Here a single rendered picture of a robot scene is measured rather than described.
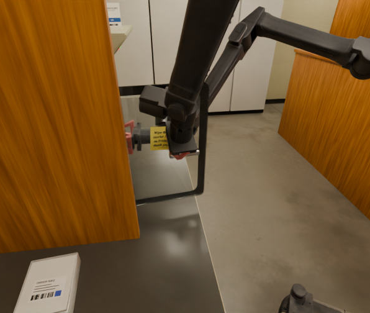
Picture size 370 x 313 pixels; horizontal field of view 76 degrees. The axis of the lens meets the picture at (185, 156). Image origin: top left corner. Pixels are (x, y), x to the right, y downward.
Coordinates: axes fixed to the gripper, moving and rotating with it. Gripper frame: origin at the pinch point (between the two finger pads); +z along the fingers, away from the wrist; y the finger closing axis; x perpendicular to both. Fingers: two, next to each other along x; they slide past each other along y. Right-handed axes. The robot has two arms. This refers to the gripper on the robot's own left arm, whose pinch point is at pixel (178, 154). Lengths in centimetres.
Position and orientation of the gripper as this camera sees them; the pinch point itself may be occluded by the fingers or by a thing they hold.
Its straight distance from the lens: 68.7
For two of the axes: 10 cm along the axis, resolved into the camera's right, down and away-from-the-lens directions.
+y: 2.1, 8.3, -5.2
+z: -0.9, 5.5, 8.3
